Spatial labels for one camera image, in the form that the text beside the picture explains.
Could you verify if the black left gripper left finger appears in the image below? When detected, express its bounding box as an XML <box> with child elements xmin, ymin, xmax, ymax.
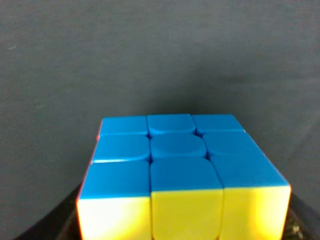
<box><xmin>14</xmin><ymin>185</ymin><xmax>80</xmax><ymax>240</ymax></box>

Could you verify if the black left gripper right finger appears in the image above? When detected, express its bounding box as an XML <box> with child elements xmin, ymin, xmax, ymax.
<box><xmin>282</xmin><ymin>193</ymin><xmax>320</xmax><ymax>240</ymax></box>

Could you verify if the black tablecloth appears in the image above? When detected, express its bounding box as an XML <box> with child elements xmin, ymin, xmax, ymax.
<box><xmin>0</xmin><ymin>0</ymin><xmax>320</xmax><ymax>240</ymax></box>

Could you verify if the multicolour puzzle cube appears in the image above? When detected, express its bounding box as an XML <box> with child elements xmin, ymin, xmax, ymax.
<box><xmin>76</xmin><ymin>114</ymin><xmax>291</xmax><ymax>240</ymax></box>

